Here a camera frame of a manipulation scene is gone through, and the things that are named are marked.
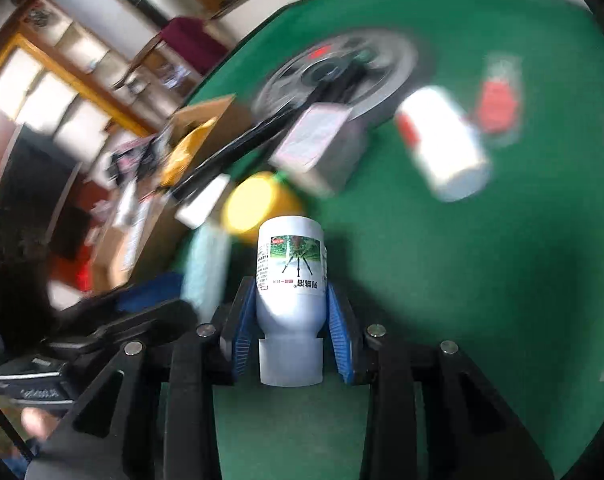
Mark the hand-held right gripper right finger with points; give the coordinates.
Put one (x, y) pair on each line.
(344, 345)

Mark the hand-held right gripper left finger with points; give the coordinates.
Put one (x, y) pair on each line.
(242, 350)

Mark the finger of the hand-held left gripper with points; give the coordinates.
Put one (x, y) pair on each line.
(142, 310)

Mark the white bottle picture label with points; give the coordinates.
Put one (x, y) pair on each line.
(292, 280)

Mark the grey box orange label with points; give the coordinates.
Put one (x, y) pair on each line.
(327, 160)

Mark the brown cardboard box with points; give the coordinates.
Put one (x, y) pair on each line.
(202, 115)

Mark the white bottle red label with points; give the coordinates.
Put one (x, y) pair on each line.
(446, 150)

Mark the clear package red label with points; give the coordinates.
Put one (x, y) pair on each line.
(499, 100)

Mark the person's left hand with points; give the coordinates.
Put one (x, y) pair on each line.
(37, 422)

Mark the white green packet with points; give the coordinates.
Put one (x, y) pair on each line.
(204, 270)

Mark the yellow plastic object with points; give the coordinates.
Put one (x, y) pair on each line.
(259, 205)

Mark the black screen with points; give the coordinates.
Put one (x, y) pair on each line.
(27, 180)

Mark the wooden shelf cabinet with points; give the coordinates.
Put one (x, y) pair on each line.
(57, 75)

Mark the maroon cloth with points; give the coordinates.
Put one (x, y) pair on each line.
(192, 42)

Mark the grey table centre disc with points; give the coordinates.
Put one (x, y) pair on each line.
(381, 70)

